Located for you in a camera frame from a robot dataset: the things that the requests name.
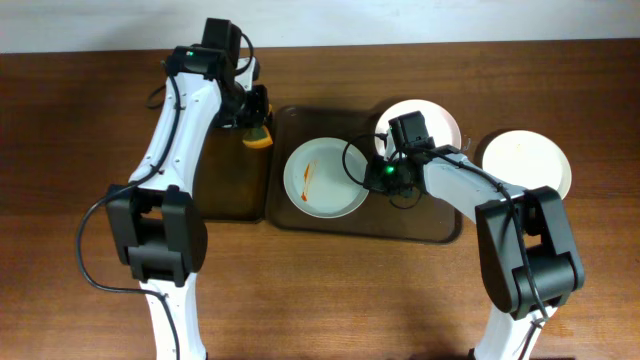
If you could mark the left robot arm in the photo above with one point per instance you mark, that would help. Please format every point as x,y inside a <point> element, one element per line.
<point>158,230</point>

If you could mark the brown serving tray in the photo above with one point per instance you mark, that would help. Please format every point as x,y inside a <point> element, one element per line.
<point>430,221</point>

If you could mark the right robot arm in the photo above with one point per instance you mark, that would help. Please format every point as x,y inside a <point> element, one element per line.
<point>530,264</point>

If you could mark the white pink plate top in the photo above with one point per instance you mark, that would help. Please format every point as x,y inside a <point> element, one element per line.
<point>440,124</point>

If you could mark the grey white plate bottom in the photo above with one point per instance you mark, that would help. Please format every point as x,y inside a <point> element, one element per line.
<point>323,183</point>

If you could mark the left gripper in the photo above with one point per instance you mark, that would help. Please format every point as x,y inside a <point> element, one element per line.
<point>257,107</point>

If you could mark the orange green sponge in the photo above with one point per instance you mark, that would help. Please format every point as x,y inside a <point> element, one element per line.
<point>258,137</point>

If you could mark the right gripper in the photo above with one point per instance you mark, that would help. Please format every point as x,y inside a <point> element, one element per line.
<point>376,176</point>

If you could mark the black water tray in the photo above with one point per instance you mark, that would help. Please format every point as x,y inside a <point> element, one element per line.
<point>231,179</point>

